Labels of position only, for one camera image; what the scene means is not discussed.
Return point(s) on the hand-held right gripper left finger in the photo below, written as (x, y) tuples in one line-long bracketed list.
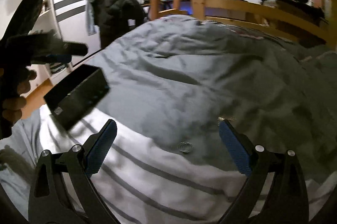
[(101, 147)]

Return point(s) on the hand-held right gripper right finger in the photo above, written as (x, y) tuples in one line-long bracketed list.
[(234, 147)]

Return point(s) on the black box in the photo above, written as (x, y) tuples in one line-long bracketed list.
[(79, 100)]

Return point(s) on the black puffer jacket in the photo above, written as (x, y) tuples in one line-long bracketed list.
[(115, 10)]

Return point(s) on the light blue shirt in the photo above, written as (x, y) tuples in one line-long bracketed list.
[(90, 18)]

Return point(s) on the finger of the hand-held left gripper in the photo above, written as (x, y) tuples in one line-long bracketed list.
[(76, 48), (59, 58)]

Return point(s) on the person's left hand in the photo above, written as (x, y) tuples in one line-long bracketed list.
[(18, 105)]

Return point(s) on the grey striped duvet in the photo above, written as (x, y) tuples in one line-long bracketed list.
[(184, 68)]

